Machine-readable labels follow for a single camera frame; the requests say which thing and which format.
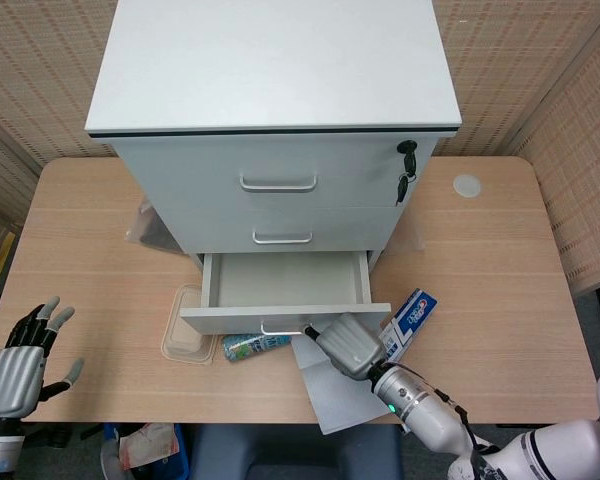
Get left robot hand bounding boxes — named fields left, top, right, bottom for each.
left=0, top=295, right=86, bottom=418

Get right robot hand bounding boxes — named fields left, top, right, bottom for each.
left=301, top=312, right=385, bottom=382

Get black cabinet keys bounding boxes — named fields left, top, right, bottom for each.
left=393, top=140, right=418, bottom=207

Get white drawer cabinet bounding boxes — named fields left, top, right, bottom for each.
left=84, top=0, right=463, bottom=274

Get grey cloth sheet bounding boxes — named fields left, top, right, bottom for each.
left=290, top=335, right=407, bottom=436

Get blue white toothpaste box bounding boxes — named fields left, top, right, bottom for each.
left=378, top=287, right=439, bottom=363

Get blue green drink can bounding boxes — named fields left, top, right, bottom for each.
left=221, top=333, right=293, bottom=362

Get dark blue chair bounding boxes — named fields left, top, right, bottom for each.
left=191, top=423, right=404, bottom=480

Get red white crumpled bag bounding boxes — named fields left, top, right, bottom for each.
left=117, top=423, right=179, bottom=472

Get beige lidded food container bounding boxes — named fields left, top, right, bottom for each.
left=160, top=283, right=220, bottom=368

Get blue storage bin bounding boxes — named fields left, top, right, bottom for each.
left=102, top=422, right=191, bottom=480

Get clear plastic bag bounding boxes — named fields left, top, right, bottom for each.
left=124, top=195, right=182, bottom=255

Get round grey cable grommet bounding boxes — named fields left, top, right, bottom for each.
left=452, top=173, right=483, bottom=199

